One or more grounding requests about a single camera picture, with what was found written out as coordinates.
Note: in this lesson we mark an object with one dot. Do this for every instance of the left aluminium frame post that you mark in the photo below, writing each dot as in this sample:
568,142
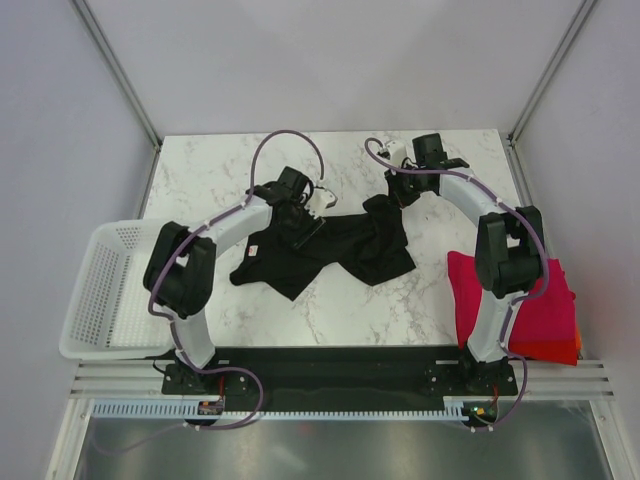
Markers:
109,56

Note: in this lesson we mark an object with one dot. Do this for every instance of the black t shirt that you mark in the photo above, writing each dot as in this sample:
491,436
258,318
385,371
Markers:
371,246

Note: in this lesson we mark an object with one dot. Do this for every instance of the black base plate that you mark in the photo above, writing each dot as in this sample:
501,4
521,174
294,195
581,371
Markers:
375,376

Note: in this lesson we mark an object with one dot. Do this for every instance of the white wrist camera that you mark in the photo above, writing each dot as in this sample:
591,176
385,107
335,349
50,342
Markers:
394,153
321,200

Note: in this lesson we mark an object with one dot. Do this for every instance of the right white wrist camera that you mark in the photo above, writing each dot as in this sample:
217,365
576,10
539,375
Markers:
394,153

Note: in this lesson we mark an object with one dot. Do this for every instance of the magenta folded t shirt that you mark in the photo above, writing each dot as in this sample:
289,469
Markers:
550,317

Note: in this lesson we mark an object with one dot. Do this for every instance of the right aluminium frame post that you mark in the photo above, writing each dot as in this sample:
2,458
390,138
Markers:
563,48

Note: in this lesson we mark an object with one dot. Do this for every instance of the aluminium rail profile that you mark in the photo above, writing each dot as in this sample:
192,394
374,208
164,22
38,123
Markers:
589,380

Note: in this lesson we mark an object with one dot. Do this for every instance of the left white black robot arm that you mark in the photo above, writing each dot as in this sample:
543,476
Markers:
180,272

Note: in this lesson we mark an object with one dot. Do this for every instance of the aluminium frame post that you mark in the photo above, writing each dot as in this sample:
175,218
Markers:
563,48
109,56

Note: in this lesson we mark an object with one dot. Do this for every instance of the white slotted cable duct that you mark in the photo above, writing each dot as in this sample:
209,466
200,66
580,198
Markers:
190,408

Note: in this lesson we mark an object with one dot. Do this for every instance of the orange folded t shirt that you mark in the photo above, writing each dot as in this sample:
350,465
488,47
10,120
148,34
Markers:
578,339

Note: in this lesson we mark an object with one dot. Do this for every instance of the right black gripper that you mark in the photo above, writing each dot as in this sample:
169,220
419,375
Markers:
395,190

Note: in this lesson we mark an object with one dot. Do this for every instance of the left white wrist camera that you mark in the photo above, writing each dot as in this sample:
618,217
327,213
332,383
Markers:
321,200

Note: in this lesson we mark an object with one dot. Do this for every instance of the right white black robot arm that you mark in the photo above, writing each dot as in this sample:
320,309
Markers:
509,255

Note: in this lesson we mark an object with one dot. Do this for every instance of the white plastic basket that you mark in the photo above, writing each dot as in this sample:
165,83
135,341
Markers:
107,318

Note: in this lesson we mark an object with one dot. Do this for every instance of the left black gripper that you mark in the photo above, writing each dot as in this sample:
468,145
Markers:
310,226

